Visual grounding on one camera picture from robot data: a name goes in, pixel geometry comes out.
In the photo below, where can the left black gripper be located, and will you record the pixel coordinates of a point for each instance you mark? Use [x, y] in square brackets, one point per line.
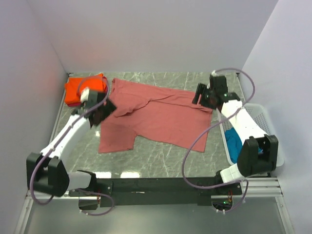
[108, 108]

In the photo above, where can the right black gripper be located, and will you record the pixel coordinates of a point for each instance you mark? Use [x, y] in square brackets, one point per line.
[202, 89]

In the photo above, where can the salmon pink t shirt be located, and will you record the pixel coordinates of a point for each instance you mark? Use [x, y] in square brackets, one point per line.
[159, 114]

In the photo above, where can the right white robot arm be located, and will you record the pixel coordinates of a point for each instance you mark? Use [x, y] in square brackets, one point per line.
[259, 150]

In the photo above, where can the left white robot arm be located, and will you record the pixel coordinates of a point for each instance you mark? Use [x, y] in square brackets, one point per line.
[46, 172]

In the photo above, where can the folded magenta t shirt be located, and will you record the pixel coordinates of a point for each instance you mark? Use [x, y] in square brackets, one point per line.
[73, 104]

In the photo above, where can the folded orange t shirt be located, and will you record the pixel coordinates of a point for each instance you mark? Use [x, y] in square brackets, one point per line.
[83, 89]

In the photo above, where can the blue t shirt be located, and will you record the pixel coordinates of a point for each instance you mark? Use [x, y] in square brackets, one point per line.
[234, 144]

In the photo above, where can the black base beam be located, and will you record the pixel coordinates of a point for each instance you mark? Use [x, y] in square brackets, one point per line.
[153, 191]

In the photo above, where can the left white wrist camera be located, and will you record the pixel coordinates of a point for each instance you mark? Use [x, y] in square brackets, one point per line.
[84, 95]

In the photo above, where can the aluminium rail frame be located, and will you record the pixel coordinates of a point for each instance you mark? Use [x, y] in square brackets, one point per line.
[264, 211]

